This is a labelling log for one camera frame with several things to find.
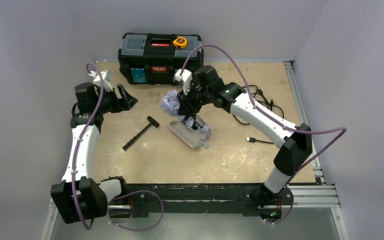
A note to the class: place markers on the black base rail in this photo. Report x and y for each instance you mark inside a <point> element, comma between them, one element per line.
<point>247,199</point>

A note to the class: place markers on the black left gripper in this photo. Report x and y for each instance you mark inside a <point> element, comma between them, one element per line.
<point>115,100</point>

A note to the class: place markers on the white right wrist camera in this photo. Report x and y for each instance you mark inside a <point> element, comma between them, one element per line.
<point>184,77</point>

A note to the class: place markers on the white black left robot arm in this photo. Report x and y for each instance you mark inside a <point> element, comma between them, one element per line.
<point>78,197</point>

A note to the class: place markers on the purple umbrella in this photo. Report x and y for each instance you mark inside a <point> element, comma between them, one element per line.
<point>170,104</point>

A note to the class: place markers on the yellow tape measure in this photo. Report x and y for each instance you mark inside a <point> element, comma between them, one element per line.
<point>180,42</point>

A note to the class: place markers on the black plastic toolbox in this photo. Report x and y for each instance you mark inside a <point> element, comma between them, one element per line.
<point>150,58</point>

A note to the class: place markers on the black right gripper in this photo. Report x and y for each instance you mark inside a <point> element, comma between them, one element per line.
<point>186,108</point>

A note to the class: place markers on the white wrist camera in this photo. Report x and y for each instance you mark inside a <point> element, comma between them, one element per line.
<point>102,79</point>
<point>184,77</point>

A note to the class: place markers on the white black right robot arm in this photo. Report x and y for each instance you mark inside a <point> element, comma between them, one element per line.
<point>204,86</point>

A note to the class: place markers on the pink umbrella case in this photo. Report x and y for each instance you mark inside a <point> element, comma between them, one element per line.
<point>193,138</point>

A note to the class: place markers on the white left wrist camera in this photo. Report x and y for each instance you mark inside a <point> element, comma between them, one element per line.
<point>102,79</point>

